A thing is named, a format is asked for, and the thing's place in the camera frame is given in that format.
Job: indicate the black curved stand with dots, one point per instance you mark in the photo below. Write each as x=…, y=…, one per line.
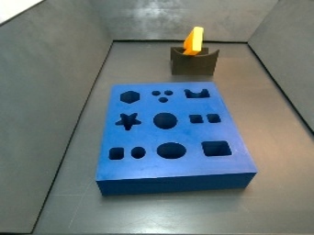
x=199, y=64

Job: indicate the blue foam shape board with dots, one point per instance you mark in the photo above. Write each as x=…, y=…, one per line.
x=170, y=141

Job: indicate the yellow double-square block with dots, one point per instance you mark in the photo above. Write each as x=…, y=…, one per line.
x=192, y=42

